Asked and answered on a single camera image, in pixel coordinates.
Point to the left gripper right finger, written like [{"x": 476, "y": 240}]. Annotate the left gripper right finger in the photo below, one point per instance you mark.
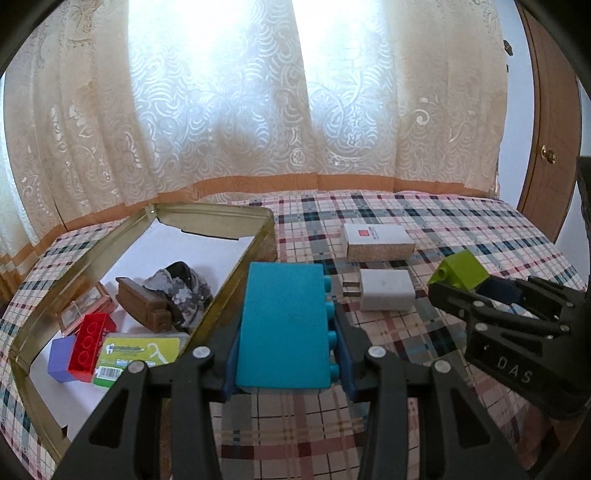
[{"x": 457, "y": 437}]

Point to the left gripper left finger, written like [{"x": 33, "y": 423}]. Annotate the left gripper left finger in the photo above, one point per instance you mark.
[{"x": 154, "y": 417}]

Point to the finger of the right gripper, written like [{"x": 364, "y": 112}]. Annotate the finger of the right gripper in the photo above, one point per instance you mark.
[
  {"x": 474, "y": 309},
  {"x": 545, "y": 299}
]

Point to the lime green toy cube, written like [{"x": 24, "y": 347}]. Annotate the lime green toy cube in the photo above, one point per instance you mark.
[{"x": 461, "y": 270}]

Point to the green floss pick box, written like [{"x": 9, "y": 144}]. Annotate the green floss pick box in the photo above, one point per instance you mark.
[{"x": 120, "y": 350}]

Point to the white power adapter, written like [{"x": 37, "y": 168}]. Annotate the white power adapter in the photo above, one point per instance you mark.
[{"x": 382, "y": 290}]

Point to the purple block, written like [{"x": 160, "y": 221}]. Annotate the purple block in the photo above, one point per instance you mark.
[{"x": 59, "y": 358}]

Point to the red toy brick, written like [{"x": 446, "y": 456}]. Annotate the red toy brick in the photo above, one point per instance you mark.
[{"x": 87, "y": 346}]

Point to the brown wooden block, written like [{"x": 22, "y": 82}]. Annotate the brown wooden block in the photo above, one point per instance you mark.
[{"x": 146, "y": 307}]

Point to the white and cork box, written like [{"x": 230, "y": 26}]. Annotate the white and cork box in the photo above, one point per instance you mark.
[{"x": 376, "y": 242}]

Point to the pink framed card box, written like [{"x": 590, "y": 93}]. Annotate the pink framed card box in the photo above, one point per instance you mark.
[{"x": 94, "y": 300}]

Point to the teal toy brick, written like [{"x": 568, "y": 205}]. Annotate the teal toy brick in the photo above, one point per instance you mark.
[{"x": 285, "y": 341}]

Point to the right hand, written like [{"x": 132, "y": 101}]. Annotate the right hand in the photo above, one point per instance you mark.
[{"x": 544, "y": 440}]

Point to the white paper tray liner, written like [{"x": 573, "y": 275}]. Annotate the white paper tray liner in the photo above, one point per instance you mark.
[{"x": 71, "y": 403}]

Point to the brown wooden door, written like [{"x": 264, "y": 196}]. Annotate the brown wooden door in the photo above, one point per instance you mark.
[{"x": 548, "y": 189}]

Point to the plaid checkered tablecloth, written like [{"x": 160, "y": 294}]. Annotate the plaid checkered tablecloth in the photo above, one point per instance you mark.
[{"x": 308, "y": 229}]

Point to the brass door knob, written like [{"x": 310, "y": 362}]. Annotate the brass door knob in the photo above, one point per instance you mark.
[{"x": 548, "y": 155}]

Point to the cream lace curtain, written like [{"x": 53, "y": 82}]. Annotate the cream lace curtain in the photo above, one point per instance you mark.
[{"x": 110, "y": 105}]

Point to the wall hook ornament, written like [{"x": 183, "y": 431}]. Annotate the wall hook ornament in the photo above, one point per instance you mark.
[{"x": 509, "y": 52}]

